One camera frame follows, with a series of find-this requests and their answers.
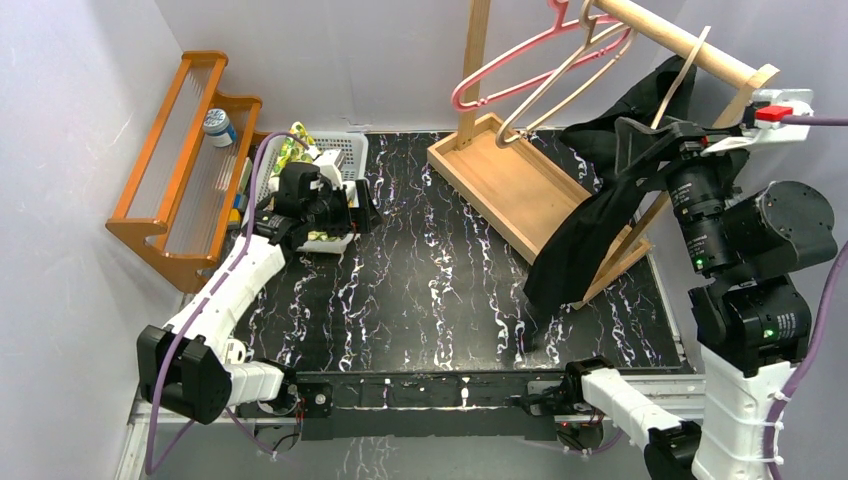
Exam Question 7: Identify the beige wooden hanger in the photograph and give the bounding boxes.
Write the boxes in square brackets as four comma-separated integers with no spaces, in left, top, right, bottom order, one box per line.
[650,25,712,128]

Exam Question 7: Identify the black skirt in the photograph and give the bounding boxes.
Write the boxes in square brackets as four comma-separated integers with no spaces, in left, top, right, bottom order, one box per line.
[523,56,753,313]

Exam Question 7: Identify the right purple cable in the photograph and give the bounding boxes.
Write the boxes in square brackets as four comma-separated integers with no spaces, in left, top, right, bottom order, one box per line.
[761,113,848,480]

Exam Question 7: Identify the white plastic basket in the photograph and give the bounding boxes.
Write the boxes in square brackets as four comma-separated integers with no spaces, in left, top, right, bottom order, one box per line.
[253,131,367,255]

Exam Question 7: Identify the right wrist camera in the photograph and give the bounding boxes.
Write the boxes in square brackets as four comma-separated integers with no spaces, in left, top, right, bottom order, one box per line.
[701,89,814,157]

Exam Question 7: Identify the orange wooden shelf rack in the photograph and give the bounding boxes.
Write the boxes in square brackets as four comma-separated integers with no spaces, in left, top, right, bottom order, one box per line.
[105,50,262,293]

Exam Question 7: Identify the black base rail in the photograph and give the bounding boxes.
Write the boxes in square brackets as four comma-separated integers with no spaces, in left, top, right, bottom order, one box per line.
[298,369,565,440]

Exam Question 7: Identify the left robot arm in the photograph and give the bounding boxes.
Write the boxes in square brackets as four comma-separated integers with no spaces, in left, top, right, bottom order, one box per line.
[136,162,382,425]

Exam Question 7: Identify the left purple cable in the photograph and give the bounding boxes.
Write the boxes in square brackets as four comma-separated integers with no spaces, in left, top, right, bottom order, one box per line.
[144,131,313,477]

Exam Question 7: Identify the purple cable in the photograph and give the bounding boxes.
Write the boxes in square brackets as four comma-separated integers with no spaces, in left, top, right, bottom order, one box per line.
[144,131,313,477]
[761,113,848,480]

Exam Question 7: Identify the pink hanger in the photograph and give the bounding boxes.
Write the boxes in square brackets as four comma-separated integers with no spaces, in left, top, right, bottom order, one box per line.
[451,0,631,114]

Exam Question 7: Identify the wooden clothes rack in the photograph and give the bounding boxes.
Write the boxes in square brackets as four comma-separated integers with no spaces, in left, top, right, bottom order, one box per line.
[427,0,783,311]

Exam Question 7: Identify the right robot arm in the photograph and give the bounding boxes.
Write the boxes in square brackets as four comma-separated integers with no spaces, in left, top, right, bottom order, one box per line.
[560,117,837,479]

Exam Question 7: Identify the yellow green patterned cloth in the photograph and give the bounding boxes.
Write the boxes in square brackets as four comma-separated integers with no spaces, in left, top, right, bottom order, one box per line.
[271,121,321,177]

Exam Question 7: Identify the small white blue jar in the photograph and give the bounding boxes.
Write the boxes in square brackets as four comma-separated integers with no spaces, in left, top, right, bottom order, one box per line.
[202,108,237,148]

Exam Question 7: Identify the beige hanger on rack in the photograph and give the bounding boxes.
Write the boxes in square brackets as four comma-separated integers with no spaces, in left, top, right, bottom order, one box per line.
[495,0,637,148]

